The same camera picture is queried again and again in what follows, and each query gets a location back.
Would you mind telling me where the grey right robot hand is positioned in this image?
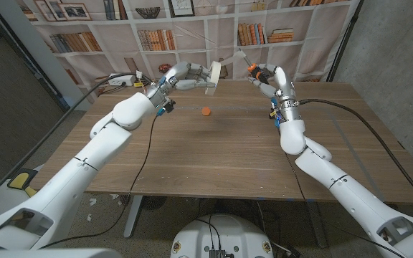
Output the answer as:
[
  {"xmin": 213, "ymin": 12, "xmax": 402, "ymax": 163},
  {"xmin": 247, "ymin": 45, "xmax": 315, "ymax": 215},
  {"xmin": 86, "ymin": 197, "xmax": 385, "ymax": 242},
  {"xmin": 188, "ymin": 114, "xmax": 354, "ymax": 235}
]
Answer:
[{"xmin": 246, "ymin": 63, "xmax": 301, "ymax": 124}]

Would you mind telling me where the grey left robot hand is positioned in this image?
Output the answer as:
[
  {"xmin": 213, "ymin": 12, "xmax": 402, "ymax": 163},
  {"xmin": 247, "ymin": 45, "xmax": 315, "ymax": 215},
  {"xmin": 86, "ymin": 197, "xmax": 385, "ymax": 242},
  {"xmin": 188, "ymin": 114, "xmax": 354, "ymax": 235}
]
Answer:
[{"xmin": 144, "ymin": 60, "xmax": 214, "ymax": 116}]

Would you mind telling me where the cream masking tape roll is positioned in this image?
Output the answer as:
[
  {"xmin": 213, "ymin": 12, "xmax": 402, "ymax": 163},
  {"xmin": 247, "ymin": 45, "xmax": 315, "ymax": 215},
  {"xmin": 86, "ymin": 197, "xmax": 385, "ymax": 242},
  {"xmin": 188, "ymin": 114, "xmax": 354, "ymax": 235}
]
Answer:
[{"xmin": 205, "ymin": 49, "xmax": 247, "ymax": 97}]

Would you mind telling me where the black orange screwdriver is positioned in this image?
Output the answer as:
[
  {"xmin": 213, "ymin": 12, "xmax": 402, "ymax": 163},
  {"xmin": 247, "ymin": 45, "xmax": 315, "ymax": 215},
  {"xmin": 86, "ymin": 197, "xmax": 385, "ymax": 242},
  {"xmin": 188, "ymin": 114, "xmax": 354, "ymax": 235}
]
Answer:
[{"xmin": 237, "ymin": 48, "xmax": 270, "ymax": 85}]

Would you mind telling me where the printed bookshelf backdrop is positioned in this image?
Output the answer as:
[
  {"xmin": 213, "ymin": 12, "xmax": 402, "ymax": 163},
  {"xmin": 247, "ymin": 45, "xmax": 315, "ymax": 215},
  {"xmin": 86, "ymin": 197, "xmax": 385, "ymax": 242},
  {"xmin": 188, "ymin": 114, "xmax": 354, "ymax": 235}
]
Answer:
[{"xmin": 14, "ymin": 0, "xmax": 361, "ymax": 105}]

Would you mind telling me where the white power strip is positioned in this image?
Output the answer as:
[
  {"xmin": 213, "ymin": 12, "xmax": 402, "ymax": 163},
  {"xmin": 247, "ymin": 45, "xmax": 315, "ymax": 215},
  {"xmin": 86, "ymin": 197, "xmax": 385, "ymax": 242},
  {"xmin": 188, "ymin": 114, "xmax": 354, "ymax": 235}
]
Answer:
[{"xmin": 108, "ymin": 73, "xmax": 138, "ymax": 87}]

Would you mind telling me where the black backdrop stand pole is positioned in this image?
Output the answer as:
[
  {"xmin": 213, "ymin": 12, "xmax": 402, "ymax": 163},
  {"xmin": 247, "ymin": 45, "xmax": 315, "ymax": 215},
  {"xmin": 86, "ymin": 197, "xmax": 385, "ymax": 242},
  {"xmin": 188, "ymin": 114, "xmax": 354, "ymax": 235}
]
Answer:
[{"xmin": 326, "ymin": 0, "xmax": 365, "ymax": 82}]

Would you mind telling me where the black ribbed round object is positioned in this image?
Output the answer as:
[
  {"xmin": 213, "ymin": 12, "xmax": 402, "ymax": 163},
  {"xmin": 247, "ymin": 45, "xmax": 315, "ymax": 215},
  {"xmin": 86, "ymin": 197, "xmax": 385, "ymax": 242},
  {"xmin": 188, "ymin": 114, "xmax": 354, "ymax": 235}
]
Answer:
[{"xmin": 141, "ymin": 196, "xmax": 168, "ymax": 211}]

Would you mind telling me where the grey table leg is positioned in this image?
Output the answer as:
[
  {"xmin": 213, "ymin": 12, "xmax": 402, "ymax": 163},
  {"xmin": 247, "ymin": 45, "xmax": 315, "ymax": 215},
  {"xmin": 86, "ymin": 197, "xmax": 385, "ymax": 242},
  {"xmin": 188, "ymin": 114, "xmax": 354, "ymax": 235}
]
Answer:
[
  {"xmin": 305, "ymin": 200, "xmax": 328, "ymax": 249},
  {"xmin": 123, "ymin": 195, "xmax": 145, "ymax": 239}
]

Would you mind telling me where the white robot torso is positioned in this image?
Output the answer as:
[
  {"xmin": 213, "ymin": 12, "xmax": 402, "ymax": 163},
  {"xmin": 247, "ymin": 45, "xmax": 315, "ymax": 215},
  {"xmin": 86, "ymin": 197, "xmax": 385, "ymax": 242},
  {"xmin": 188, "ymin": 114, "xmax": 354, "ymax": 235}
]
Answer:
[{"xmin": 170, "ymin": 214, "xmax": 275, "ymax": 258}]

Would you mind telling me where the yellow black tool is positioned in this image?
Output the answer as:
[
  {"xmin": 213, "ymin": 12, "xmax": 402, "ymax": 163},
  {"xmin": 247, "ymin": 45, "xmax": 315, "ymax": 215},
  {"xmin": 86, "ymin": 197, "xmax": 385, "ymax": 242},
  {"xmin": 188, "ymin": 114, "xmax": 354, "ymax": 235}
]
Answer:
[{"xmin": 7, "ymin": 168, "xmax": 39, "ymax": 198}]

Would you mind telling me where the white floor platform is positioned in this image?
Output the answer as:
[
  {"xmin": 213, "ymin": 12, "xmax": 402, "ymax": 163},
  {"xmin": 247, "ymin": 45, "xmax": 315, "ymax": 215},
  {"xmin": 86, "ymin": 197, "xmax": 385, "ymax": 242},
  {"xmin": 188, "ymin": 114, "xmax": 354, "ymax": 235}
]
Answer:
[{"xmin": 0, "ymin": 177, "xmax": 35, "ymax": 219}]

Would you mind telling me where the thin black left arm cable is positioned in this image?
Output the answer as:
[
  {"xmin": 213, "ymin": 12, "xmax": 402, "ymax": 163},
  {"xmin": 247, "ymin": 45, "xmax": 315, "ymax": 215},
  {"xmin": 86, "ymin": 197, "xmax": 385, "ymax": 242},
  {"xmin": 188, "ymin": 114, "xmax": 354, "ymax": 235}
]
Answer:
[{"xmin": 40, "ymin": 113, "xmax": 158, "ymax": 249}]

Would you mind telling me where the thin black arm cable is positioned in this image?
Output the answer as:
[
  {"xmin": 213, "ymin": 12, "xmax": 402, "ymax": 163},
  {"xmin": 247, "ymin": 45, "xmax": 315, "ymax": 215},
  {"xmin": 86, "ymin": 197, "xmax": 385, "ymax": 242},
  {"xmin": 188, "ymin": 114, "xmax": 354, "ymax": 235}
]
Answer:
[
  {"xmin": 283, "ymin": 152, "xmax": 412, "ymax": 258},
  {"xmin": 40, "ymin": 113, "xmax": 158, "ymax": 249}
]

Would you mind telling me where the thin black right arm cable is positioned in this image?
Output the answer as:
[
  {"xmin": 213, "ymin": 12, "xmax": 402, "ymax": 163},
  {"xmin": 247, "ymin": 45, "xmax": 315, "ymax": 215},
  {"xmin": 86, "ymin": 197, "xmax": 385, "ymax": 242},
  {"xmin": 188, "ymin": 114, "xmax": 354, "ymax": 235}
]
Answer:
[{"xmin": 283, "ymin": 152, "xmax": 412, "ymax": 258}]

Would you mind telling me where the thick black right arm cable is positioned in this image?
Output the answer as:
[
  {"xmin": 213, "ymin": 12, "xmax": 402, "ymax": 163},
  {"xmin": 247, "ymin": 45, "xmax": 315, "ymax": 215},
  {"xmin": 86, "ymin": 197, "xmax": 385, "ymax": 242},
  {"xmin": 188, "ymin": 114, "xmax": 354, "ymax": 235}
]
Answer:
[{"xmin": 298, "ymin": 98, "xmax": 413, "ymax": 213}]

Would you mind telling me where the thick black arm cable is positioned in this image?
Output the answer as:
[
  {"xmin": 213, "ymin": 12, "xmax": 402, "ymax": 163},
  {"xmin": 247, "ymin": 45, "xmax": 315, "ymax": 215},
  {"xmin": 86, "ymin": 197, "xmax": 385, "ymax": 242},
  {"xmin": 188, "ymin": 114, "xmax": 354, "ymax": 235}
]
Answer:
[
  {"xmin": 298, "ymin": 98, "xmax": 413, "ymax": 213},
  {"xmin": 0, "ymin": 72, "xmax": 138, "ymax": 211}
]

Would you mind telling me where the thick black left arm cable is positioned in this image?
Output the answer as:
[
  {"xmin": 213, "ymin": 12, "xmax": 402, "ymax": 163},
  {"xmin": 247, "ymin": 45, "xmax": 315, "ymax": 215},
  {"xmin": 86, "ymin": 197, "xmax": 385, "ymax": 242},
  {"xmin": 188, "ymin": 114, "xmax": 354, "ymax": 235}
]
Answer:
[{"xmin": 0, "ymin": 72, "xmax": 138, "ymax": 211}]

